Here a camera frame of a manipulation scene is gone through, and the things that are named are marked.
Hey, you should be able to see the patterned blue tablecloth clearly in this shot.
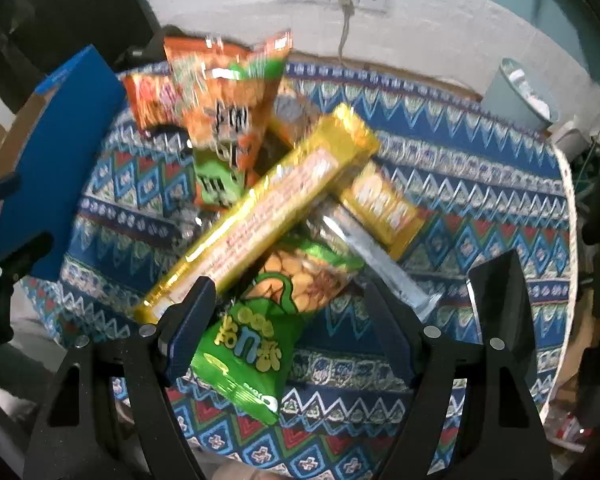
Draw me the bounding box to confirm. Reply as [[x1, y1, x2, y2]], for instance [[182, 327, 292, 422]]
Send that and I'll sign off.
[[20, 59, 579, 477]]

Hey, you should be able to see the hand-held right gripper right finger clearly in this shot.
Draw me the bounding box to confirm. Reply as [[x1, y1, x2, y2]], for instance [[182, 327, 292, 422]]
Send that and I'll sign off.
[[362, 249, 553, 480]]

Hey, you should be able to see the large orange green snack packet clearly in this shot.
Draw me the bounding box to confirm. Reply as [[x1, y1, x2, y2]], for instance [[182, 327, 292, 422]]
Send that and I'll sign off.
[[163, 29, 293, 172]]

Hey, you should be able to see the long gold biscuit packet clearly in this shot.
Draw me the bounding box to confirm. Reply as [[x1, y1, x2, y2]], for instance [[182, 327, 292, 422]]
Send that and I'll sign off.
[[134, 103, 381, 326]]

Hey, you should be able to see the long silver snack packet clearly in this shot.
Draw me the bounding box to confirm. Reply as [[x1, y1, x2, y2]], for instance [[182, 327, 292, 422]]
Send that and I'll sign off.
[[304, 199, 444, 324]]

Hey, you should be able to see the white plastic container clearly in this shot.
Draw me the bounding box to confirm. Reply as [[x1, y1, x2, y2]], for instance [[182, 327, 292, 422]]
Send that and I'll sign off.
[[550, 115, 597, 162]]

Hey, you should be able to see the plug with grey cable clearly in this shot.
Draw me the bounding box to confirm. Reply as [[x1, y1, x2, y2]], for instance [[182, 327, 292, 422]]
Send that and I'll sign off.
[[336, 0, 357, 60]]

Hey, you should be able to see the short gold snack packet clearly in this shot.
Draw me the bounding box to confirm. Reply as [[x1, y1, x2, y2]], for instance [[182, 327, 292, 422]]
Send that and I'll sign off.
[[339, 159, 427, 262]]

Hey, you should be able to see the red white wrapper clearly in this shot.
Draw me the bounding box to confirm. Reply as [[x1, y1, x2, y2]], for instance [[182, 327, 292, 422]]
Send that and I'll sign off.
[[544, 404, 587, 455]]

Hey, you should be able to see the green biscuit packet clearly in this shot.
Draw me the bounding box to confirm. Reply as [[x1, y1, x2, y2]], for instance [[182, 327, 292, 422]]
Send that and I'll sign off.
[[189, 236, 367, 427]]

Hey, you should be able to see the small orange green snack packet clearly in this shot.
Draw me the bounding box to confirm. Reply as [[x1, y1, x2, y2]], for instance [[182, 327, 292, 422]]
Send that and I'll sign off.
[[192, 144, 261, 209]]

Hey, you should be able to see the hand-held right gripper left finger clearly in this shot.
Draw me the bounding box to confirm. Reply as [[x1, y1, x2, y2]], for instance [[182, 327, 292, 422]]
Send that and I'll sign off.
[[24, 276, 217, 480]]

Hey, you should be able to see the red orange snack packet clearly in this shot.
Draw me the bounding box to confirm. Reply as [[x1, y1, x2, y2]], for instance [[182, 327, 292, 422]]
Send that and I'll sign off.
[[122, 72, 187, 132]]

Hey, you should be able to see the blue cardboard box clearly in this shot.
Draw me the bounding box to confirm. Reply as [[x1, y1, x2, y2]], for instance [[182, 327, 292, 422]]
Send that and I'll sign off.
[[0, 44, 128, 282]]

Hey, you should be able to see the light blue waste bin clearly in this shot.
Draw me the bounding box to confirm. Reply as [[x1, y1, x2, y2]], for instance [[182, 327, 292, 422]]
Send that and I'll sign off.
[[480, 57, 562, 134]]

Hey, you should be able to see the crumpled silver foil packet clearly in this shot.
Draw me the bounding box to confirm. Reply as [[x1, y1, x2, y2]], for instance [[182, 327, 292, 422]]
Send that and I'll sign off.
[[272, 91, 327, 147]]

